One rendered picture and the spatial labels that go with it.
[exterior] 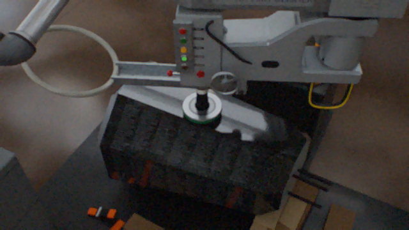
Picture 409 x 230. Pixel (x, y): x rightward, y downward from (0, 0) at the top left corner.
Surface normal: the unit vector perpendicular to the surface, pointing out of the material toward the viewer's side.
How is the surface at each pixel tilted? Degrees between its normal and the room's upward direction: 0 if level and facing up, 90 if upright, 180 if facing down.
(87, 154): 0
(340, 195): 0
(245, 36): 4
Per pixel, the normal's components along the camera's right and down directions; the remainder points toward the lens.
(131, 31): -0.01, -0.68
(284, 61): -0.06, 0.73
